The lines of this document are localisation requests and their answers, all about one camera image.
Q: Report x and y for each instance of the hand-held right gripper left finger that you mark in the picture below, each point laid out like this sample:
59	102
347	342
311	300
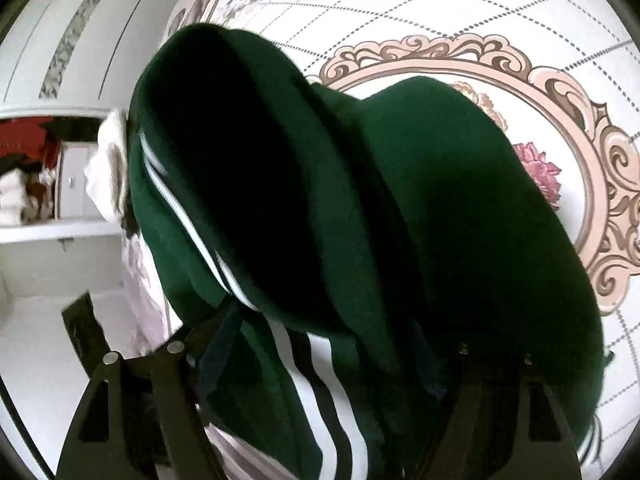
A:
220	355

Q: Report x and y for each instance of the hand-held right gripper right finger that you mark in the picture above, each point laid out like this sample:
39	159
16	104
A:
425	360

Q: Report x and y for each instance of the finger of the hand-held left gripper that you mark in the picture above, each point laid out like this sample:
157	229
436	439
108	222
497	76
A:
85	325

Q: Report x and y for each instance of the green varsity jacket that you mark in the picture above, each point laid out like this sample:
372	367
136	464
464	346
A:
450	210

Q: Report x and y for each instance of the bed with floral sheet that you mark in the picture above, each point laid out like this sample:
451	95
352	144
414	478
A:
145	290

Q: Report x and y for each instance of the white towel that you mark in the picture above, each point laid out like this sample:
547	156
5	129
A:
112	165

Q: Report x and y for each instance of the red hanging garment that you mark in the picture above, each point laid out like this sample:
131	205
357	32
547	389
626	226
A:
25	137

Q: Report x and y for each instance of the white wardrobe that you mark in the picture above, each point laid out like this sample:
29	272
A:
50	60

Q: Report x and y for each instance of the white floral mat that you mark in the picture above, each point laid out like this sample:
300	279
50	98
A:
400	10

